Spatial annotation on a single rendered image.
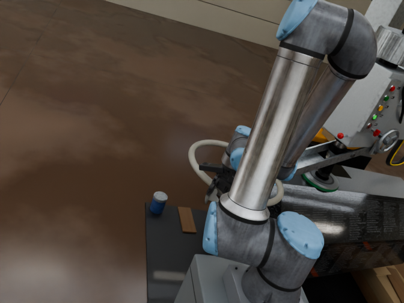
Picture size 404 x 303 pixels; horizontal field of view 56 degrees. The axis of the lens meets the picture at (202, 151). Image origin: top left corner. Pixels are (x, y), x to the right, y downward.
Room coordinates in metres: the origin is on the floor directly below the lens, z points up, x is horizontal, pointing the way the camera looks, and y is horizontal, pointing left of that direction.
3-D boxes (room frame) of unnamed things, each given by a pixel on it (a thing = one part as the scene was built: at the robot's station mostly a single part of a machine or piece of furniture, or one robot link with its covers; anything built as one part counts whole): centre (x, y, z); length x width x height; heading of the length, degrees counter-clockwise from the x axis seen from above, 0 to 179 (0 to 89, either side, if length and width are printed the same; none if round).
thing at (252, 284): (0.90, -0.36, 0.98); 0.19 x 0.19 x 0.10
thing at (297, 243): (0.90, -0.34, 1.11); 0.17 x 0.15 x 0.18; 95
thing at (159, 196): (2.15, 0.16, 0.08); 0.10 x 0.10 x 0.13
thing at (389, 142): (1.94, -0.86, 1.18); 0.15 x 0.10 x 0.15; 129
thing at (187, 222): (2.15, -0.07, 0.02); 0.25 x 0.10 x 0.01; 23
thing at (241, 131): (1.34, -0.13, 1.16); 0.10 x 0.09 x 0.12; 5
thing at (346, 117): (2.01, -0.75, 1.30); 0.36 x 0.22 x 0.45; 129
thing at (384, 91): (1.83, -0.71, 1.35); 0.08 x 0.03 x 0.28; 129
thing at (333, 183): (1.96, -0.69, 0.82); 0.21 x 0.21 x 0.01
